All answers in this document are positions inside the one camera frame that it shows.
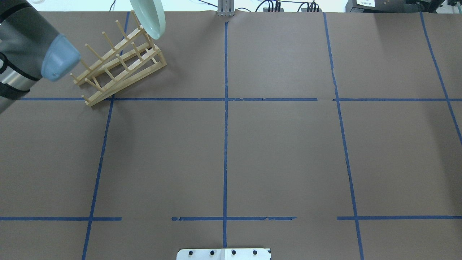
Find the light green plate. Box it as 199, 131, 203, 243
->
130, 0, 166, 40

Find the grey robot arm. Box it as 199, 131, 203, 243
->
0, 0, 81, 112

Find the wooden dish rack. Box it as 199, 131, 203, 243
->
70, 10, 167, 107

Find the black device with label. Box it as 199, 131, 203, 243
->
345, 0, 444, 13

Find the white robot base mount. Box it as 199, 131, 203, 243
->
176, 248, 272, 260

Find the black cables left group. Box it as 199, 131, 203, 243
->
255, 0, 282, 13

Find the black cables group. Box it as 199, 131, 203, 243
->
300, 1, 321, 13
255, 0, 282, 13

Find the black cables right group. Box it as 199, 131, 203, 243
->
300, 1, 321, 13

